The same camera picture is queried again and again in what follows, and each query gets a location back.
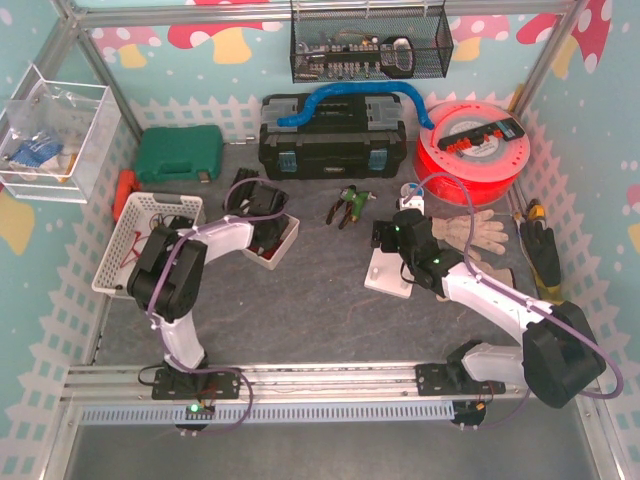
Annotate orange black pliers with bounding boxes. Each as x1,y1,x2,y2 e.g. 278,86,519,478
325,192,354,230

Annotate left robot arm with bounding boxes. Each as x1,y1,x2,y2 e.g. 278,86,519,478
127,177,289,401

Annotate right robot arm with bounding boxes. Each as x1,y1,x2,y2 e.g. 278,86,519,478
365,208,606,408

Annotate white spring tray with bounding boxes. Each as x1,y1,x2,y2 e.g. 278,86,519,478
242,214,300,270

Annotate black aluminium extrusion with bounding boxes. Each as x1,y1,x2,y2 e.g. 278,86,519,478
232,168,259,185

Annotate white peg board fixture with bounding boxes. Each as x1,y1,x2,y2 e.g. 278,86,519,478
364,248,414,299

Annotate white work glove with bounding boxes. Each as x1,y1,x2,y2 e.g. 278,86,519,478
429,249,515,287
432,209,509,260

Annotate red filament spool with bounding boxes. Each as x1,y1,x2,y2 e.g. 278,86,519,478
413,100,530,207

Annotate black toolbox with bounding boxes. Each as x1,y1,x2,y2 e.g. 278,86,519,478
258,93,407,180

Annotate green plastic case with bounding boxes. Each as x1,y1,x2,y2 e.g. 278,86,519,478
134,125,224,183

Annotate white perforated basket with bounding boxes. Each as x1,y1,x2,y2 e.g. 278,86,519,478
92,192,205,299

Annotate yellow black screwdriver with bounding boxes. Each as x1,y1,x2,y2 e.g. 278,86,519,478
512,199,546,224

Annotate black rubber glove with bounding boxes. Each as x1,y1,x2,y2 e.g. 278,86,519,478
519,220,563,304

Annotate clear acrylic box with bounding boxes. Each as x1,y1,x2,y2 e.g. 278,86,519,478
1,66,121,204

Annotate blue white glove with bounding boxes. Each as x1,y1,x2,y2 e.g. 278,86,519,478
9,130,64,172

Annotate solder wire spool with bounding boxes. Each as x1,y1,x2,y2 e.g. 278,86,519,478
400,183,417,197

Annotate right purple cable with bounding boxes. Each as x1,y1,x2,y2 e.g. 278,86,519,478
402,172,625,432

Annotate orange handled tool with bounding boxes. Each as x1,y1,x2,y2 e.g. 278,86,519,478
112,169,140,222

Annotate blue corrugated hose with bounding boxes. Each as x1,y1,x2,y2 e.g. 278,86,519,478
277,81,437,131

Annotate black wire mesh basket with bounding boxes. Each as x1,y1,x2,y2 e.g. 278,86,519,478
290,6,454,83

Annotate white slotted cable duct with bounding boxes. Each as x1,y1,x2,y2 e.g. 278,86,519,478
80,400,455,426

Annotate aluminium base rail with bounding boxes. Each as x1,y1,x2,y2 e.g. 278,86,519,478
62,362,601,404

